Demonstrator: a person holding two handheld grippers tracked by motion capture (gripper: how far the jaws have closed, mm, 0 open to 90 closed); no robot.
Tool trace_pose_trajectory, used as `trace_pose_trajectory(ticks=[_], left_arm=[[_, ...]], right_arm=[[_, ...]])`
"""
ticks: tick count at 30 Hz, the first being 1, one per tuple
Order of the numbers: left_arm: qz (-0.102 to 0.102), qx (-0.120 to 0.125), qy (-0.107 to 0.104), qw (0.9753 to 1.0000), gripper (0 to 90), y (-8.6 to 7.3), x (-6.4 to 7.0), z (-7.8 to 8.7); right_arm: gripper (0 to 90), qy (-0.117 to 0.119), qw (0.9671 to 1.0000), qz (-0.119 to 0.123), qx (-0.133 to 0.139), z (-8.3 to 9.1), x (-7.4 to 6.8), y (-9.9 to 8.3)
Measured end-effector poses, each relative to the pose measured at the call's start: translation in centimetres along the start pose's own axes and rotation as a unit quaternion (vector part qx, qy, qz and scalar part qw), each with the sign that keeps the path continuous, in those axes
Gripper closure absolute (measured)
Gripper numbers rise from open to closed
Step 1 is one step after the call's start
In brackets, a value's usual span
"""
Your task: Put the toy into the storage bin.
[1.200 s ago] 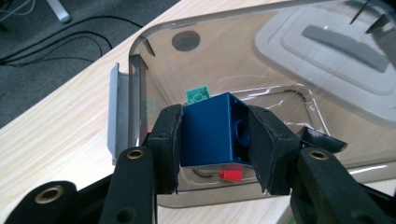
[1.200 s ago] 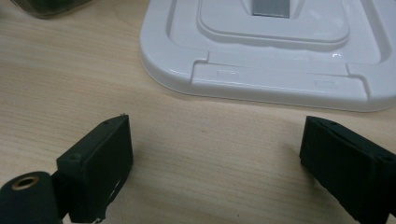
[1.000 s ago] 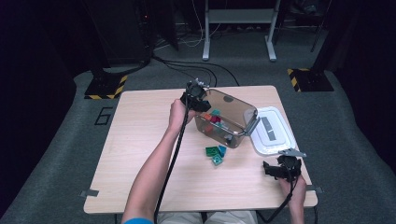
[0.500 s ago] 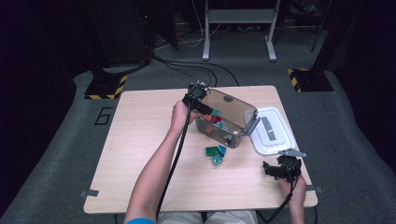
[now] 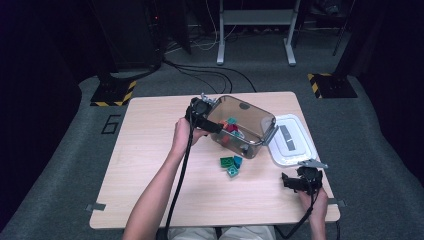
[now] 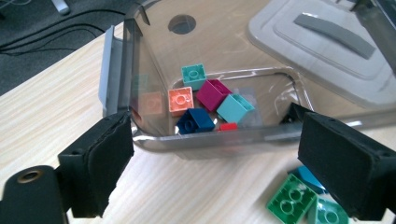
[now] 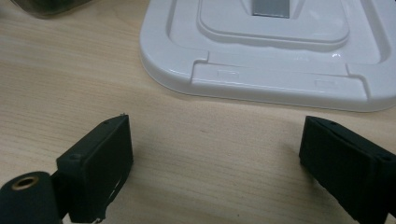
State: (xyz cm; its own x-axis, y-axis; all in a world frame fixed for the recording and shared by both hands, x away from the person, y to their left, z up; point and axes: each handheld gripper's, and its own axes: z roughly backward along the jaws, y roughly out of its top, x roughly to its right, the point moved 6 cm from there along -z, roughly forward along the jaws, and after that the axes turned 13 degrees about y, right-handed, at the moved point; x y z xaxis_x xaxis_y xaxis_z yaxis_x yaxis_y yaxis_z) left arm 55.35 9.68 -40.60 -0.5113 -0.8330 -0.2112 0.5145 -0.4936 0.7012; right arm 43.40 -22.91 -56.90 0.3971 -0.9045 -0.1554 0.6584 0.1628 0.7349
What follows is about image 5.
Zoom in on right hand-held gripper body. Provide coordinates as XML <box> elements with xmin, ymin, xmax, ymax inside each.
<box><xmin>297</xmin><ymin>159</ymin><xmax>329</xmax><ymax>195</ymax></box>

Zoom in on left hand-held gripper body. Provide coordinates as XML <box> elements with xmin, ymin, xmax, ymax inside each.
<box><xmin>184</xmin><ymin>93</ymin><xmax>218</xmax><ymax>129</ymax></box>

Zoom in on white lid with grey handle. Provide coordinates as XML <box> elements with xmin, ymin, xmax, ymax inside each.
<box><xmin>268</xmin><ymin>113</ymin><xmax>318</xmax><ymax>168</ymax></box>

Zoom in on green toy block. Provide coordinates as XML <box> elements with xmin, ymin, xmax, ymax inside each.
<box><xmin>219</xmin><ymin>156</ymin><xmax>235</xmax><ymax>169</ymax></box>

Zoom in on clear brown plastic storage box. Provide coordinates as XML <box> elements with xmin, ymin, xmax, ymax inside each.
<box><xmin>204</xmin><ymin>94</ymin><xmax>279</xmax><ymax>160</ymax></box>

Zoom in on person's right hand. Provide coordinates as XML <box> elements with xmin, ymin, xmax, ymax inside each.
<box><xmin>297</xmin><ymin>188</ymin><xmax>329</xmax><ymax>223</ymax></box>

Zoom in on person's left hand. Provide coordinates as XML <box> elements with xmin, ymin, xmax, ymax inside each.
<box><xmin>170</xmin><ymin>116</ymin><xmax>211</xmax><ymax>159</ymax></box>

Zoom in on grey tape piece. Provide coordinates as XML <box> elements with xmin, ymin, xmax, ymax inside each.
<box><xmin>84</xmin><ymin>202</ymin><xmax>107</xmax><ymax>213</ymax></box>
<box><xmin>326</xmin><ymin>198</ymin><xmax>348</xmax><ymax>208</ymax></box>

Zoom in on person's light trousers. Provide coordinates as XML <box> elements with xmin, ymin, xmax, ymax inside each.
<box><xmin>166</xmin><ymin>225</ymin><xmax>278</xmax><ymax>240</ymax></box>

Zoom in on dark cabinet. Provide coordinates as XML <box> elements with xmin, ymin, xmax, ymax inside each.
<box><xmin>89</xmin><ymin>0</ymin><xmax>164</xmax><ymax>73</ymax></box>

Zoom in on white metal stand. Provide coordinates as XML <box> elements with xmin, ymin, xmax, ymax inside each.
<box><xmin>216</xmin><ymin>0</ymin><xmax>298</xmax><ymax>67</ymax></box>

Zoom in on black stand pole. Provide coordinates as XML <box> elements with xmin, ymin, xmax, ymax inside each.
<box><xmin>331</xmin><ymin>0</ymin><xmax>355</xmax><ymax>57</ymax></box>

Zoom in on right hand-held gripper black cable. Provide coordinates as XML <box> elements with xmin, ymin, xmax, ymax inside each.
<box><xmin>275</xmin><ymin>186</ymin><xmax>318</xmax><ymax>240</ymax></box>

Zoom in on hand-held gripper black cable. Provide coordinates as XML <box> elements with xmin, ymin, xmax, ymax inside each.
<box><xmin>275</xmin><ymin>186</ymin><xmax>318</xmax><ymax>240</ymax></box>
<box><xmin>164</xmin><ymin>111</ymin><xmax>196</xmax><ymax>240</ymax></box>

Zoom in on black floor cable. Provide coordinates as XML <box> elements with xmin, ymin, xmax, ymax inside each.
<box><xmin>173</xmin><ymin>66</ymin><xmax>233</xmax><ymax>94</ymax></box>
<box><xmin>163</xmin><ymin>59</ymin><xmax>258</xmax><ymax>94</ymax></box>

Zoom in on left hand-held gripper black cable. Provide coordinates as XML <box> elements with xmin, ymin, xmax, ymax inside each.
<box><xmin>164</xmin><ymin>111</ymin><xmax>196</xmax><ymax>240</ymax></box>

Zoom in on white cable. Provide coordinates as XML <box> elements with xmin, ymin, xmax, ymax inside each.
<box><xmin>191</xmin><ymin>0</ymin><xmax>238</xmax><ymax>52</ymax></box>

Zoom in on black yellow striped base plate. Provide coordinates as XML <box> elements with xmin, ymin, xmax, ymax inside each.
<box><xmin>307</xmin><ymin>72</ymin><xmax>358</xmax><ymax>100</ymax></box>
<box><xmin>90</xmin><ymin>78</ymin><xmax>138</xmax><ymax>108</ymax></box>

